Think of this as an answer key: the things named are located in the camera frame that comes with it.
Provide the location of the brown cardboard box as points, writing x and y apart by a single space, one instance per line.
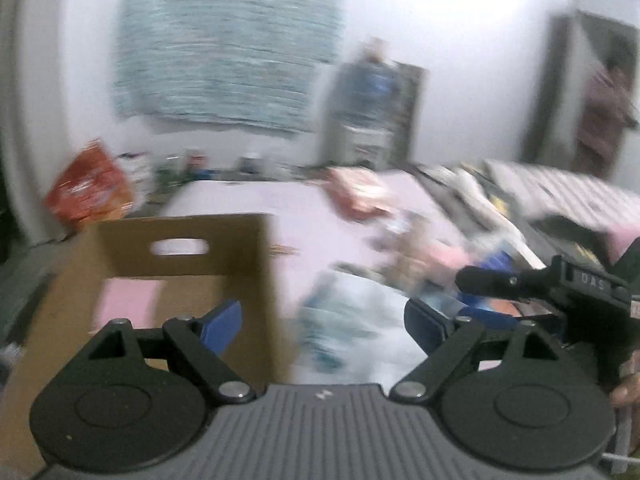
235 255

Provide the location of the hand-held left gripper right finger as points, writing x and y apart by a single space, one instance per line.
424 324

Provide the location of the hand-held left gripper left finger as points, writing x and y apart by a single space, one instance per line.
223 324

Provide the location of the teal woven wall mat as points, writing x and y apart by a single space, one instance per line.
225 45

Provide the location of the white cabinet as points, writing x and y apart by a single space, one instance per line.
372 115

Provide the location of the pink wet wipes packet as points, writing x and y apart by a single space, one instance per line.
357 195

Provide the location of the white and blue cloth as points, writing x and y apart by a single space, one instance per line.
350 325

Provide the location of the pink bed sheet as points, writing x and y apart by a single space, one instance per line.
295 220

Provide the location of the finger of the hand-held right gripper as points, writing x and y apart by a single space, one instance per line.
492 281
492 312

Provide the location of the person's right hand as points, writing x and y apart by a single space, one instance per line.
627 391

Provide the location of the red snack bag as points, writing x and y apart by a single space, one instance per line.
87 192

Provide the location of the dark door frame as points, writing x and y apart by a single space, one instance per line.
550 90

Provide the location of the striped beige blanket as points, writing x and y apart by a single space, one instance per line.
560 187

